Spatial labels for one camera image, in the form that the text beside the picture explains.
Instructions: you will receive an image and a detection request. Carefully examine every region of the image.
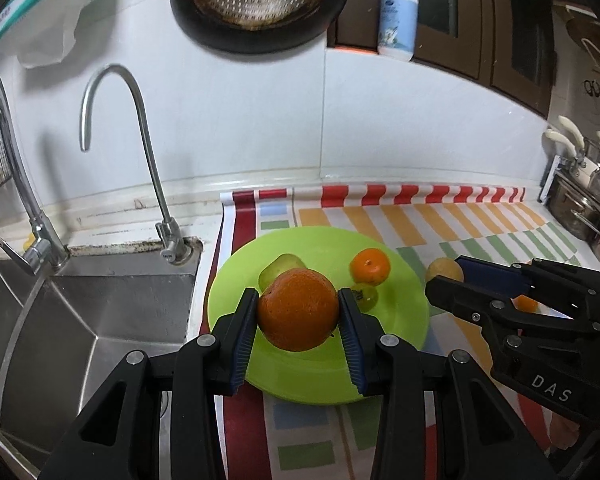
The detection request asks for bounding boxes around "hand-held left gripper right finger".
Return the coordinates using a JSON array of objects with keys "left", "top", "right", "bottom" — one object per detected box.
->
[{"left": 336, "top": 287, "right": 551, "bottom": 480}]

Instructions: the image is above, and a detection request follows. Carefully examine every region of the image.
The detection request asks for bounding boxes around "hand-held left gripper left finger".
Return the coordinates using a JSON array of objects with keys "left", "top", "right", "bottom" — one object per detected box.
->
[{"left": 39, "top": 287, "right": 260, "bottom": 480}]

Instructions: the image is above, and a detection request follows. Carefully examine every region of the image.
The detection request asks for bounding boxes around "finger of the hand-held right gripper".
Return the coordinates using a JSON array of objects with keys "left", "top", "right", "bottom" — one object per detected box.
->
[
  {"left": 424, "top": 276, "right": 600, "bottom": 337},
  {"left": 455, "top": 255, "right": 600, "bottom": 311}
]

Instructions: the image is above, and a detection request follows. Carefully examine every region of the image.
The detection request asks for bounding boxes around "green fruit with dark calyx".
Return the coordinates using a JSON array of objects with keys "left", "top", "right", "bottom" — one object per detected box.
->
[{"left": 350, "top": 283, "right": 379, "bottom": 311}]

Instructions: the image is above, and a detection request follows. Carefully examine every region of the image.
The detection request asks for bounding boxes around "large orange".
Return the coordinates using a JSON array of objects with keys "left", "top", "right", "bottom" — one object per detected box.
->
[{"left": 256, "top": 268, "right": 340, "bottom": 352}]

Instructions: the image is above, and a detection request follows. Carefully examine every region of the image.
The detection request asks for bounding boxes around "large green apple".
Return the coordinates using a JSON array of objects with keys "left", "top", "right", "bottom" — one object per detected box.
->
[{"left": 258, "top": 254, "right": 307, "bottom": 292}]

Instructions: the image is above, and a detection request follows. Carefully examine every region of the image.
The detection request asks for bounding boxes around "medium orange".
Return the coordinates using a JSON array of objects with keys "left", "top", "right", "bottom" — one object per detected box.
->
[{"left": 349, "top": 248, "right": 392, "bottom": 285}]

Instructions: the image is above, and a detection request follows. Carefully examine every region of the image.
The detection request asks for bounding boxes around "green plate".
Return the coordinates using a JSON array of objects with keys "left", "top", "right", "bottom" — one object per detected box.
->
[{"left": 207, "top": 226, "right": 430, "bottom": 406}]

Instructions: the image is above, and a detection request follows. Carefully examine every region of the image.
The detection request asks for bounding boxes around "person's right hand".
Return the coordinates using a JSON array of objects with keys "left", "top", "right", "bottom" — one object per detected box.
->
[{"left": 547, "top": 416, "right": 582, "bottom": 453}]

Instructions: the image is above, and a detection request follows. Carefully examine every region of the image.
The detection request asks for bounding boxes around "small pale apricot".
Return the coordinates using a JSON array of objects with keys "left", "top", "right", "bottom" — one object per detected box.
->
[{"left": 425, "top": 257, "right": 465, "bottom": 286}]

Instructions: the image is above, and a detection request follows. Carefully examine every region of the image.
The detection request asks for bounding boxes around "striped colourful table cloth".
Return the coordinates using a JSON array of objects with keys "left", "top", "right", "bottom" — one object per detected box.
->
[{"left": 215, "top": 185, "right": 586, "bottom": 480}]

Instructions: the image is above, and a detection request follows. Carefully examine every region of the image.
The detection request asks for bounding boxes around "stainless steel pot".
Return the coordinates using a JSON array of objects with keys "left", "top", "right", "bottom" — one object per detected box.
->
[{"left": 547, "top": 175, "right": 600, "bottom": 243}]

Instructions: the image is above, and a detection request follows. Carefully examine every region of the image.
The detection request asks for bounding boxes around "metal dish rack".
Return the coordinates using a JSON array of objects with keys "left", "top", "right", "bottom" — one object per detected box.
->
[{"left": 540, "top": 152, "right": 600, "bottom": 256}]

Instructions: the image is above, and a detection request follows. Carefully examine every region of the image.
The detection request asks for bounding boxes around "stainless steel sink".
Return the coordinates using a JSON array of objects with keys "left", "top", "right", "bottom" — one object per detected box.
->
[{"left": 0, "top": 255, "right": 203, "bottom": 461}]

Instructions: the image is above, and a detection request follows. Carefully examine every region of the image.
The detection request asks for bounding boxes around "thin gooseneck faucet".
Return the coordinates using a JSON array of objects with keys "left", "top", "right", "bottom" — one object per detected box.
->
[{"left": 78, "top": 64, "right": 193, "bottom": 266}]

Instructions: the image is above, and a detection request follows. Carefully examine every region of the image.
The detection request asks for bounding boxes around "large chrome faucet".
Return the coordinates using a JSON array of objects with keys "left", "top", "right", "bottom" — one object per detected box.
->
[{"left": 0, "top": 57, "right": 71, "bottom": 276}]

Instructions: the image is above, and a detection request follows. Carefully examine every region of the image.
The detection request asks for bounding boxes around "wooden cutting board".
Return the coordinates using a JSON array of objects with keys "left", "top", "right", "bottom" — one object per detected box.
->
[{"left": 560, "top": 2, "right": 600, "bottom": 78}]

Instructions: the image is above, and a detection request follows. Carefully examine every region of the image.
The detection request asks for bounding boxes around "white pump soap bottle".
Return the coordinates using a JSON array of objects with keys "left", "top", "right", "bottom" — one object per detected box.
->
[{"left": 377, "top": 0, "right": 420, "bottom": 62}]

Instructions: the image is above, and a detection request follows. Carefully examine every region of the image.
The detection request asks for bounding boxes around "black frying pan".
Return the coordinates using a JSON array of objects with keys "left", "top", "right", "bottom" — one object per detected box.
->
[{"left": 169, "top": 0, "right": 351, "bottom": 56}]

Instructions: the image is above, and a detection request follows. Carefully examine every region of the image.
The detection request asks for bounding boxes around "green white tissue pack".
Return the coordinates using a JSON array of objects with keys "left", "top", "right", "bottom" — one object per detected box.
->
[{"left": 0, "top": 0, "right": 128, "bottom": 68}]

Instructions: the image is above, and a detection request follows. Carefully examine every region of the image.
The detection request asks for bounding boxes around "white handled knife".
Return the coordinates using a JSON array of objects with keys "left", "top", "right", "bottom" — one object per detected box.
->
[
  {"left": 544, "top": 129, "right": 583, "bottom": 161},
  {"left": 557, "top": 115, "right": 600, "bottom": 147}
]

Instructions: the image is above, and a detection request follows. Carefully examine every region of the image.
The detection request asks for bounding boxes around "dark brown window frame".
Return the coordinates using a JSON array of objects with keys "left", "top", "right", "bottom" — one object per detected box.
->
[{"left": 326, "top": 0, "right": 558, "bottom": 118}]

